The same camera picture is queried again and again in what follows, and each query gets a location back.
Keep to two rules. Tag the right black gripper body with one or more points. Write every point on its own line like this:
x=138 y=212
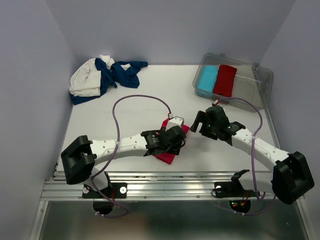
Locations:
x=208 y=129

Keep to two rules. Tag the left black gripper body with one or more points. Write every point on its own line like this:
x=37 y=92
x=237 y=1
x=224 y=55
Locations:
x=174 y=149

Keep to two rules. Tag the pink t shirt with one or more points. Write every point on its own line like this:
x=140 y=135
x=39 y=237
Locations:
x=166 y=157

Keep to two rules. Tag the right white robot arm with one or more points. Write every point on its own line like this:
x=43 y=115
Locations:
x=289 y=176

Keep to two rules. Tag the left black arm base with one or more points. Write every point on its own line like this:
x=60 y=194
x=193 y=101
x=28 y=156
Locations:
x=117 y=190

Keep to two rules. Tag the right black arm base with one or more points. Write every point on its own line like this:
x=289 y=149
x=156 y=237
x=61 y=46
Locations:
x=230 y=189

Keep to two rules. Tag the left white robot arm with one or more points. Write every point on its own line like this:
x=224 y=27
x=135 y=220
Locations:
x=81 y=157

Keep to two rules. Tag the rolled dark red t shirt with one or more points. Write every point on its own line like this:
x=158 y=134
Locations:
x=225 y=80

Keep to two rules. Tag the rolled cyan t shirt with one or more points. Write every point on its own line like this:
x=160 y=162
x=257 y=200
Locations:
x=207 y=79

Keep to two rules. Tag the clear plastic bin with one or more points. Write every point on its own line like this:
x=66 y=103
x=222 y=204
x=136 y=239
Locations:
x=252 y=82

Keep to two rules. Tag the navy blue t shirt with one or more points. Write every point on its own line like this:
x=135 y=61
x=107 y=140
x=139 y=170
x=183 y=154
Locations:
x=114 y=73

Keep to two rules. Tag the white t shirt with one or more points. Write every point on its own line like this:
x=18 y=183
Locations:
x=86 y=81

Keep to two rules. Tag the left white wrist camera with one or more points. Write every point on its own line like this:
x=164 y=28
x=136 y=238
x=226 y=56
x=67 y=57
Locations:
x=174 y=121

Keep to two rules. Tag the aluminium mounting rail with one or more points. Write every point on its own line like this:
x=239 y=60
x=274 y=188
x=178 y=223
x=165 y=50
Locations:
x=145 y=186

